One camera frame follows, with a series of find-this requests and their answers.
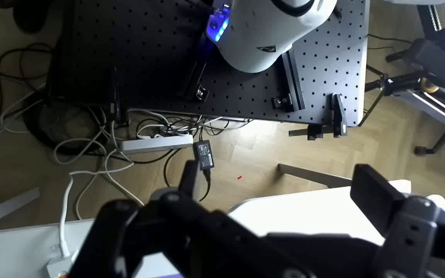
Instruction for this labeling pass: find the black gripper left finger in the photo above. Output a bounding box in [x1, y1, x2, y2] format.
[69, 159, 285, 278]

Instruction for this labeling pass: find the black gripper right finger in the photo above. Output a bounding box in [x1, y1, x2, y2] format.
[349, 162, 445, 278]

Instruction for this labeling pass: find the white floor power strip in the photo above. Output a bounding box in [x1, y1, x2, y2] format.
[120, 133, 196, 155]

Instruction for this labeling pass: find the black power adapter brick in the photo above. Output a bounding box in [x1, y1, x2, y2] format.
[191, 139, 216, 172]

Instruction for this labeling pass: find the grey metal floor bar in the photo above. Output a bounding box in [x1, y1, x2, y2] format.
[275, 162, 353, 189]

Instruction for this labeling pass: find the black clamp on breadboard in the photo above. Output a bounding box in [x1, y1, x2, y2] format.
[287, 91, 349, 142]

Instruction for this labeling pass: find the white flat floor board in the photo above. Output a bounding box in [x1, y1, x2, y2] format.
[0, 187, 41, 235]

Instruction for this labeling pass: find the black tripod stand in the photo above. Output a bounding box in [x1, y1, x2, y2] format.
[364, 0, 445, 158]

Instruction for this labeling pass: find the grey perforated breadboard base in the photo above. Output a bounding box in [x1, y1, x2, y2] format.
[46, 0, 370, 128]

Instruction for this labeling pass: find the thick white power cable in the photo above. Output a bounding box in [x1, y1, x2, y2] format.
[57, 147, 146, 261]

